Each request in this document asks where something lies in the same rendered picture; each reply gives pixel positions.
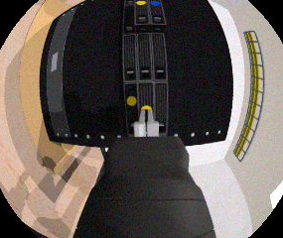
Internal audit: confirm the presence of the black open rack frame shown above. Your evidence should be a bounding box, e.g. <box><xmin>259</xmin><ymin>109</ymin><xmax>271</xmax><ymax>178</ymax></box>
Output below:
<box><xmin>39</xmin><ymin>0</ymin><xmax>233</xmax><ymax>148</ymax></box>

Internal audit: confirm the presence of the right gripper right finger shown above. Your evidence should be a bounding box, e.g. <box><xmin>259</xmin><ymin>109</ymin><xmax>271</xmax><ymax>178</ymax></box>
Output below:
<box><xmin>146</xmin><ymin>110</ymin><xmax>158</xmax><ymax>136</ymax></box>

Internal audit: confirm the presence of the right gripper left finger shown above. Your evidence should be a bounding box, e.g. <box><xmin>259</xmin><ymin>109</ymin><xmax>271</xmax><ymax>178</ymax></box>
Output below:
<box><xmin>133</xmin><ymin>110</ymin><xmax>146</xmax><ymax>138</ymax></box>

